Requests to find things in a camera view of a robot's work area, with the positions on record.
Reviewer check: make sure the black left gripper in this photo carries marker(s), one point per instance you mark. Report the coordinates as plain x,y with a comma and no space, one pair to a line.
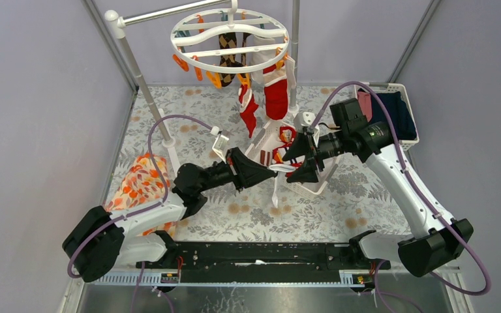
236,169

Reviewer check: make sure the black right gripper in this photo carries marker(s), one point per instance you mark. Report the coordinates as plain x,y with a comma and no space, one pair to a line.
303,145

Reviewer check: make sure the white sock with black stripes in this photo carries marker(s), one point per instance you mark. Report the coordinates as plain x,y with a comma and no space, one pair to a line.
280,170

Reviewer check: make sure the orange clothes clip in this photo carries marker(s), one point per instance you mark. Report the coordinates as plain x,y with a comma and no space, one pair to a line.
181,63
214,78

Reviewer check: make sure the white round clip hanger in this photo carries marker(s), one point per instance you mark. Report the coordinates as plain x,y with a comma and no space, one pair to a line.
195,39

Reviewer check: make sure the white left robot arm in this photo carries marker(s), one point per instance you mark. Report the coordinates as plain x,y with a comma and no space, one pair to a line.
103,240

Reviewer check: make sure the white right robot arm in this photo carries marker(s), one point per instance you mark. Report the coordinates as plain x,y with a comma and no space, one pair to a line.
436,238

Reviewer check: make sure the brown striped sock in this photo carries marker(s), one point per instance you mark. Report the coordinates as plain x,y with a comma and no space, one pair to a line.
266,158

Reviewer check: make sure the floral patterned table mat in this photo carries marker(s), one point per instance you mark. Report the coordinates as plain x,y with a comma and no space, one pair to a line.
353,201

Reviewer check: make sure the red santa sock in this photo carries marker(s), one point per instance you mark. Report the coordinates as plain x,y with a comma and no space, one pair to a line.
287,134

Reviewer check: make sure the white sock basket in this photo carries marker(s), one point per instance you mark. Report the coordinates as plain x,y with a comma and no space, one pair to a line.
268,139

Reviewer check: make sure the small red hanging sock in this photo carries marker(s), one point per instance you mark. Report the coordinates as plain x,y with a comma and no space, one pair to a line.
247,109

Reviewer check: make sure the red white hanging sock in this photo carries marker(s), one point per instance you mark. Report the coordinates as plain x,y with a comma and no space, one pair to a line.
277,79

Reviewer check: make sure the pink folded cloth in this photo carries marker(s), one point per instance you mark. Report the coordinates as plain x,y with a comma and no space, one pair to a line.
365,103

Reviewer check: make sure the orange floral cloth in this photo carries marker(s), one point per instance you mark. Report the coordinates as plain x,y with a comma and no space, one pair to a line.
146,180

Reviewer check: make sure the dark navy folded cloth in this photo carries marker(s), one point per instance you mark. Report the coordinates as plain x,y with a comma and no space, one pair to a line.
397,109

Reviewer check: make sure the white basket with dark clothes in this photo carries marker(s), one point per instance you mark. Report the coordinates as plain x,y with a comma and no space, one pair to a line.
392,88

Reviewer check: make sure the brown argyle sock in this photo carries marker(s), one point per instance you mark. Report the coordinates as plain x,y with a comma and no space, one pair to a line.
229,41

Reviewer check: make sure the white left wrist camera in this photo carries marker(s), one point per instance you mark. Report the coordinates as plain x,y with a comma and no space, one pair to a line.
220,145

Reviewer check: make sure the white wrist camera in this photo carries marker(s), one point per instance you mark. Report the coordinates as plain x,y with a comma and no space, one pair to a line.
220,145
303,122

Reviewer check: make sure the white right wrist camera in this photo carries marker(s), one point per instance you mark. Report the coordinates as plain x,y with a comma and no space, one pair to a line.
303,122

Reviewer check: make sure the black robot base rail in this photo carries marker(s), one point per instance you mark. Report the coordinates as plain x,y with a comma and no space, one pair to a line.
262,263

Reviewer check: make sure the silver drying rack frame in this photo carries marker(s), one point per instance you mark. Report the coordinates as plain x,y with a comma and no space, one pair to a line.
117,25

